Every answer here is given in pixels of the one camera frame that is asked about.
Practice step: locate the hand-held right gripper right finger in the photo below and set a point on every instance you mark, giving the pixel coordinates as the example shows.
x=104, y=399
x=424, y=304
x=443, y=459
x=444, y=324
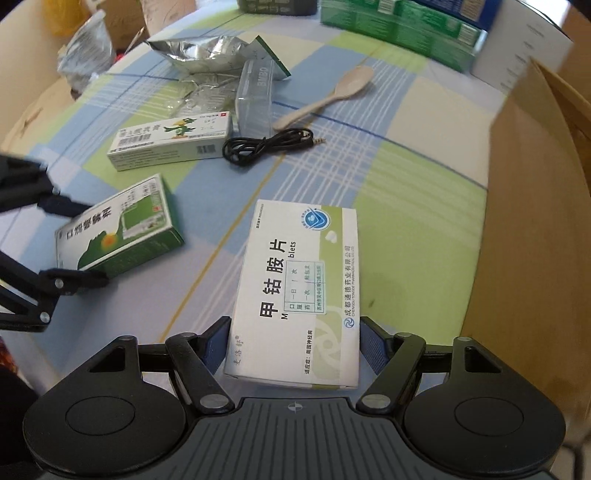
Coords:
x=373, y=345

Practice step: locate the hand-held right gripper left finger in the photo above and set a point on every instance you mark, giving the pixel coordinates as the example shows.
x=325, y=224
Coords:
x=214, y=345

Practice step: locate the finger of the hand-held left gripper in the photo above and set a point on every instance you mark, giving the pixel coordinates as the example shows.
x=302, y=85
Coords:
x=64, y=282
x=51, y=196

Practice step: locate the green medicine box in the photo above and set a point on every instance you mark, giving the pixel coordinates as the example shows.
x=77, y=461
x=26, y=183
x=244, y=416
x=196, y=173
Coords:
x=120, y=230

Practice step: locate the large white medicine box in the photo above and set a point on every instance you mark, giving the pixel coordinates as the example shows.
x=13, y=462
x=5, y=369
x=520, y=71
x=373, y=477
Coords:
x=295, y=286

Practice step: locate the brown cardboard box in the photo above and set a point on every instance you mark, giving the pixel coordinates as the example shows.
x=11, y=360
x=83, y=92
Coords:
x=535, y=230

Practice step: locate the clear plastic package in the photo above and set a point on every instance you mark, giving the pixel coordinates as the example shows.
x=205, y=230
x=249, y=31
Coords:
x=253, y=99

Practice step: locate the plaid cloth covered desktop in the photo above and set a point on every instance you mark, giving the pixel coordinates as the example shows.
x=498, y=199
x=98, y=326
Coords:
x=415, y=161

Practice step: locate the white box with parrot print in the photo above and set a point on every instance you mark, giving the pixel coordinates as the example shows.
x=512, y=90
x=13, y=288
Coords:
x=171, y=138

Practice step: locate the wrinkled silver bag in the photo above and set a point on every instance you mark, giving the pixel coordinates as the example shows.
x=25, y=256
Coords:
x=85, y=50

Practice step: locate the silver foil bag green edge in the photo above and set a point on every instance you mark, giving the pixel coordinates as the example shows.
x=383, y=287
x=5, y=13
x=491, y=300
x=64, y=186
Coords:
x=203, y=53

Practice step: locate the beige spoon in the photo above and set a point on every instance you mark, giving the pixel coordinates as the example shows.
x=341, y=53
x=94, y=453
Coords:
x=351, y=82

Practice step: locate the dark instant noodle bowl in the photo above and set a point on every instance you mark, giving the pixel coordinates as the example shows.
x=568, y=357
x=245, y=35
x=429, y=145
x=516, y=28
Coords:
x=277, y=4

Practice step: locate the wrapped green box stack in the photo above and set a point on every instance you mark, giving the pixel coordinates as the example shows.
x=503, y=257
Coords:
x=406, y=27

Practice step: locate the tall white box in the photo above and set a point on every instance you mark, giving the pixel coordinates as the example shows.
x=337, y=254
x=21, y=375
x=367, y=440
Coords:
x=521, y=46

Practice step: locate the blue box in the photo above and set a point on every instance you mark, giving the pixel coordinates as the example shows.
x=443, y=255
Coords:
x=482, y=14

